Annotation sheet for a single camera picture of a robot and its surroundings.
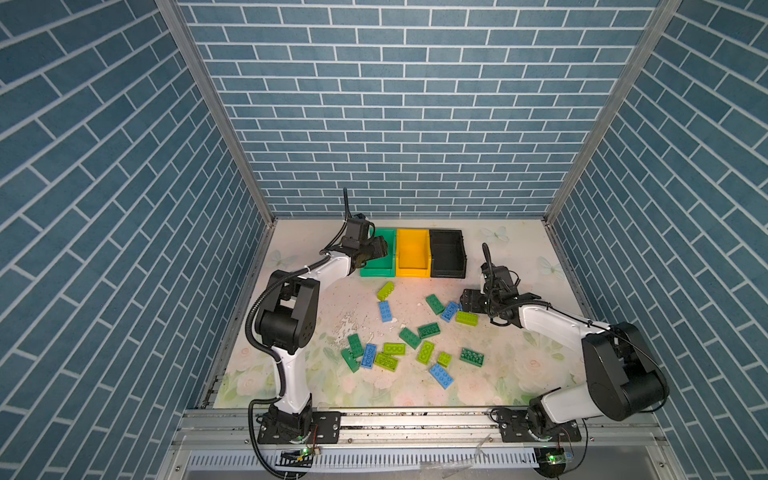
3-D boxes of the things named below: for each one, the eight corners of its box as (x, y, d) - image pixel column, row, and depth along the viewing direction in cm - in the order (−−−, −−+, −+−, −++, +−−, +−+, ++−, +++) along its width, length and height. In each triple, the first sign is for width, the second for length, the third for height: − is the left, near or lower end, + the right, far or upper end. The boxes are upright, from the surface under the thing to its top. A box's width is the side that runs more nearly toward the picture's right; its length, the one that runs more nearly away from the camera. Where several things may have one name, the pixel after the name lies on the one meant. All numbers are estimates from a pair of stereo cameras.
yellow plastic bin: (396, 282, 105) (396, 270, 99) (396, 242, 117) (396, 229, 111) (430, 282, 105) (432, 270, 99) (427, 242, 117) (429, 229, 112)
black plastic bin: (430, 281, 105) (432, 269, 98) (427, 242, 117) (428, 228, 110) (464, 282, 105) (469, 269, 99) (458, 242, 117) (461, 228, 111)
